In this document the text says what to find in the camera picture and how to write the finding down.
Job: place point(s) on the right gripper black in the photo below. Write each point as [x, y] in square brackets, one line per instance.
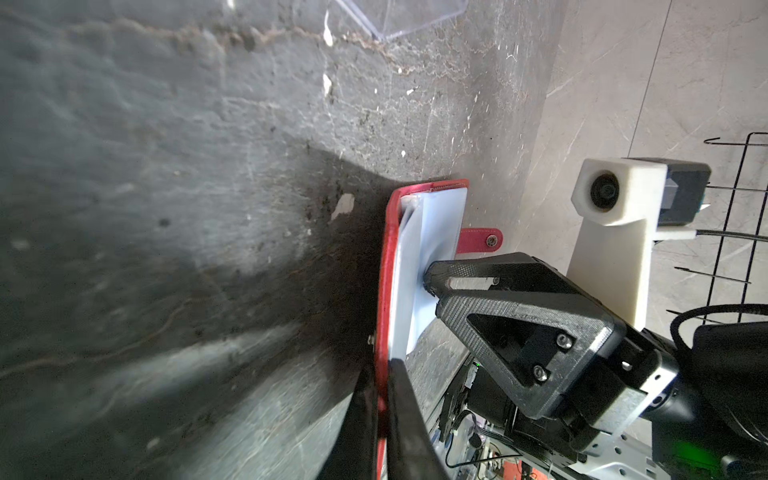
[537, 343]

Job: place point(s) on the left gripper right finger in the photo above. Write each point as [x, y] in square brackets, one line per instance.
[410, 453]

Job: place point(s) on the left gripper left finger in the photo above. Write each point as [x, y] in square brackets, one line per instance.
[354, 454]

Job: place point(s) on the red leather card holder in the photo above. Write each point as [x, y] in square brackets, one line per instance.
[423, 224]

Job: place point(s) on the clear acrylic organizer tray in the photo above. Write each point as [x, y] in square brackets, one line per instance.
[385, 20]

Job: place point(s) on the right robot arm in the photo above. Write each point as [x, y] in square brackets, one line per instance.
[713, 424]

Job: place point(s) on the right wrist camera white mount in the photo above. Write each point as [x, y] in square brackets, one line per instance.
[627, 205]

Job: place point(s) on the black wire hook rack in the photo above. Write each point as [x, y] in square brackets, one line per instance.
[731, 230]

